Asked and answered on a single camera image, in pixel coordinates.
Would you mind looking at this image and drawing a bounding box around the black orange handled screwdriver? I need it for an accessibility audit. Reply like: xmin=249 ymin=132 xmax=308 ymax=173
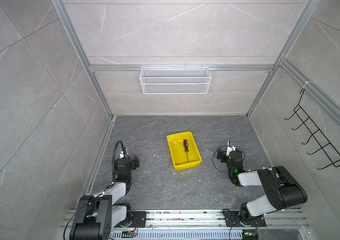
xmin=183 ymin=139 xmax=189 ymax=162

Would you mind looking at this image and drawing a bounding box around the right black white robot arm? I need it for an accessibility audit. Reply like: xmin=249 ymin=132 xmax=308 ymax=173
xmin=214 ymin=146 xmax=308 ymax=227

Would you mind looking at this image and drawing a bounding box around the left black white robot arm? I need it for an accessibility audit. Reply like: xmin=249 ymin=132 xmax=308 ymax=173
xmin=69 ymin=156 xmax=140 ymax=240

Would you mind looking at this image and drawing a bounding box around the yellow plastic bin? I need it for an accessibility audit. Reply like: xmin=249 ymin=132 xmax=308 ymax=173
xmin=167 ymin=132 xmax=202 ymax=171

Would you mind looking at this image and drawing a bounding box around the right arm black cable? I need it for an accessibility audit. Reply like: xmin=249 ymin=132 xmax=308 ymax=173
xmin=212 ymin=145 xmax=246 ymax=174

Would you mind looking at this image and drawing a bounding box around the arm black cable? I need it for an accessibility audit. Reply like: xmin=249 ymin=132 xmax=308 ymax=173
xmin=111 ymin=140 xmax=128 ymax=184
xmin=212 ymin=145 xmax=246 ymax=174

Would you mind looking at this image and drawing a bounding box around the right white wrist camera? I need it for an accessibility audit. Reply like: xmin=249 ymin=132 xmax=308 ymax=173
xmin=226 ymin=140 xmax=236 ymax=156

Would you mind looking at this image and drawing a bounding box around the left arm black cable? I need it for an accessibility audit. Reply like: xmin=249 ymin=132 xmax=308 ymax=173
xmin=111 ymin=140 xmax=128 ymax=184

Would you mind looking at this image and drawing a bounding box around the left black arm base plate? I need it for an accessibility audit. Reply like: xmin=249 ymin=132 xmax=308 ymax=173
xmin=117 ymin=211 xmax=147 ymax=228

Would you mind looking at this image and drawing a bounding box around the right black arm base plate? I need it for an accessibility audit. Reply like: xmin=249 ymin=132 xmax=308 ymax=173
xmin=222 ymin=209 xmax=266 ymax=227

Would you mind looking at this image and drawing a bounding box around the aluminium front rail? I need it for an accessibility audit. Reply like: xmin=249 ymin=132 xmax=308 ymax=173
xmin=58 ymin=209 xmax=316 ymax=240

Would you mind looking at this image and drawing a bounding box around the white wire mesh basket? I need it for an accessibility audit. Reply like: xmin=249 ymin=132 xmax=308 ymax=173
xmin=140 ymin=67 xmax=212 ymax=95

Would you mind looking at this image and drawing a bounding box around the black wire hook rack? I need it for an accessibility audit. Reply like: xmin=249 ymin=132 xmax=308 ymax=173
xmin=284 ymin=89 xmax=340 ymax=170

